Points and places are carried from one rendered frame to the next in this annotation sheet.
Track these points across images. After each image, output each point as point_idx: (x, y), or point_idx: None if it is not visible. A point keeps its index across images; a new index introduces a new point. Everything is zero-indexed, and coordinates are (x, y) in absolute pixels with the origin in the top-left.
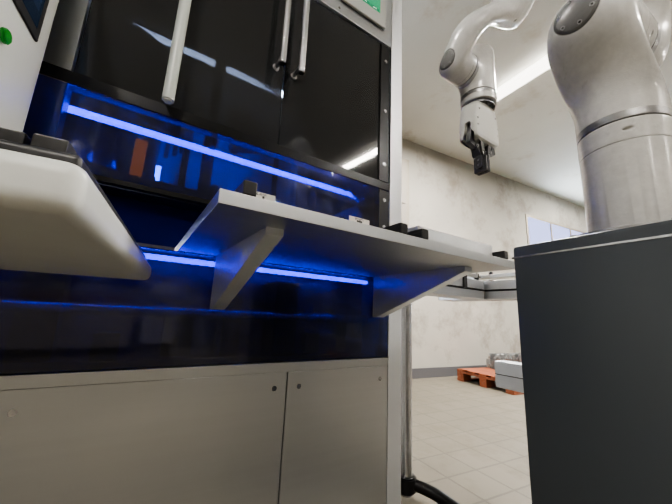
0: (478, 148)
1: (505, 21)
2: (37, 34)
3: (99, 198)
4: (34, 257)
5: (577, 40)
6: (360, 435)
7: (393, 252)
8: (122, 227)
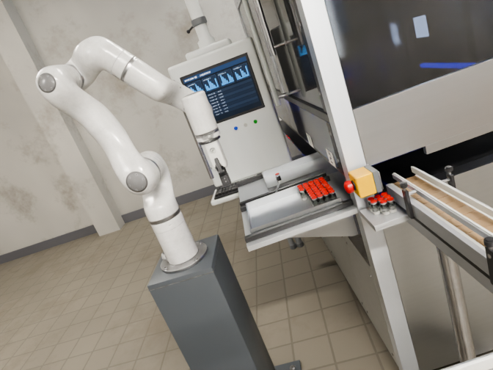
0: None
1: (166, 101)
2: (263, 106)
3: (216, 202)
4: None
5: None
6: (372, 296)
7: None
8: (230, 197)
